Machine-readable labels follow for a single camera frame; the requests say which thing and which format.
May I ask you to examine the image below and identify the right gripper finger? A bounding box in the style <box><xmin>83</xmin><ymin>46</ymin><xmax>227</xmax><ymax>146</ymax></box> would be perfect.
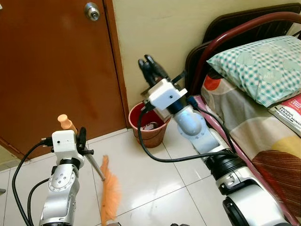
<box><xmin>145</xmin><ymin>54</ymin><xmax>166</xmax><ymax>79</ymax></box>
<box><xmin>138</xmin><ymin>58</ymin><xmax>152</xmax><ymax>86</ymax></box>

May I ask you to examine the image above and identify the orange broom with metal shaft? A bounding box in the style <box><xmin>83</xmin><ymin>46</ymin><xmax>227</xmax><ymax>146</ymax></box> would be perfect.
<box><xmin>57</xmin><ymin>114</ymin><xmax>122</xmax><ymax>226</ymax></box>

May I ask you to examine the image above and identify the white crumpled paper scrap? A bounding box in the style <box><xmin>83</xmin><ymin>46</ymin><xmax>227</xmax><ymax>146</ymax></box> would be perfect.
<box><xmin>141</xmin><ymin>121</ymin><xmax>163</xmax><ymax>132</ymax></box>

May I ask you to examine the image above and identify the red plastic waste bin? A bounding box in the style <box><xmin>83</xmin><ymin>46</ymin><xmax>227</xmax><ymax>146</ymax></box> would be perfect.
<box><xmin>128</xmin><ymin>101</ymin><xmax>171</xmax><ymax>149</ymax></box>

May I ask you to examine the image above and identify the brown wooden door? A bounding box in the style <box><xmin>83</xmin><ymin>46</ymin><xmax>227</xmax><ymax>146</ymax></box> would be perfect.
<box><xmin>0</xmin><ymin>0</ymin><xmax>130</xmax><ymax>160</ymax></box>

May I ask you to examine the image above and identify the red and white book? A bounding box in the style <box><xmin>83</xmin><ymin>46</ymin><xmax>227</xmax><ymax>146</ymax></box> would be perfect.
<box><xmin>269</xmin><ymin>94</ymin><xmax>301</xmax><ymax>137</ymax></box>

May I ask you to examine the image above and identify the silver round door knob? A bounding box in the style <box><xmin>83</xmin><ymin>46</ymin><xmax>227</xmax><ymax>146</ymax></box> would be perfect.
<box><xmin>84</xmin><ymin>2</ymin><xmax>101</xmax><ymax>22</ymax></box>

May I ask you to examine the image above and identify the patterned bed sheet mattress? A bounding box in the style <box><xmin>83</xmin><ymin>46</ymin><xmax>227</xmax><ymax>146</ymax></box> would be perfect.
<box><xmin>194</xmin><ymin>74</ymin><xmax>301</xmax><ymax>226</ymax></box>

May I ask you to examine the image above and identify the dark wooden bed headboard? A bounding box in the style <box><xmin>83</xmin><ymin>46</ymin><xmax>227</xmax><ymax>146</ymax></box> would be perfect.
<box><xmin>185</xmin><ymin>3</ymin><xmax>301</xmax><ymax>97</ymax></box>

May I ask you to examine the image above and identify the green checked pillow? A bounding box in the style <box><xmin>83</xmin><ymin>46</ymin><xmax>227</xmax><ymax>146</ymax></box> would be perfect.
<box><xmin>206</xmin><ymin>35</ymin><xmax>301</xmax><ymax>108</ymax></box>

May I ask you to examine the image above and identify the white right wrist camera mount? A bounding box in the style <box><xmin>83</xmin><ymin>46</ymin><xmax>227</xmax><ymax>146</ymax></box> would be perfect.
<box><xmin>147</xmin><ymin>79</ymin><xmax>188</xmax><ymax>112</ymax></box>

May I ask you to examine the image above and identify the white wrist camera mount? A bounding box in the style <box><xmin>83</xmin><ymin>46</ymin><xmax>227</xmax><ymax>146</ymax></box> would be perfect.
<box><xmin>51</xmin><ymin>130</ymin><xmax>79</xmax><ymax>159</ymax></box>
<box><xmin>147</xmin><ymin>79</ymin><xmax>188</xmax><ymax>112</ymax></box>

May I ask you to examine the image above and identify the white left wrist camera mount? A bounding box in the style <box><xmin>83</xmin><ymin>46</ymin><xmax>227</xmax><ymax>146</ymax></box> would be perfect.
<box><xmin>51</xmin><ymin>130</ymin><xmax>79</xmax><ymax>159</ymax></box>

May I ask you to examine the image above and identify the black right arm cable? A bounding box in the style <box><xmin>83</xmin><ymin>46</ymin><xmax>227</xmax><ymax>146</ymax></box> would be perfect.
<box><xmin>136</xmin><ymin>101</ymin><xmax>236</xmax><ymax>164</ymax></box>

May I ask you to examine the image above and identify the short black left arm cable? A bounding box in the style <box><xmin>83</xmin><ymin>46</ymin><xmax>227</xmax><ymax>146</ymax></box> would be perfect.
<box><xmin>26</xmin><ymin>178</ymin><xmax>51</xmax><ymax>226</ymax></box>

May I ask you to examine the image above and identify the long black left arm cable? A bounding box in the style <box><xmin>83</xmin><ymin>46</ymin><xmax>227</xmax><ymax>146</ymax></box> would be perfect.
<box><xmin>11</xmin><ymin>137</ymin><xmax>54</xmax><ymax>226</ymax></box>

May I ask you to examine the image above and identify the red metal bed frame tube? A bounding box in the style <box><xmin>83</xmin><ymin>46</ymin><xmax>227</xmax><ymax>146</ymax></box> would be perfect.
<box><xmin>190</xmin><ymin>12</ymin><xmax>301</xmax><ymax>96</ymax></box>

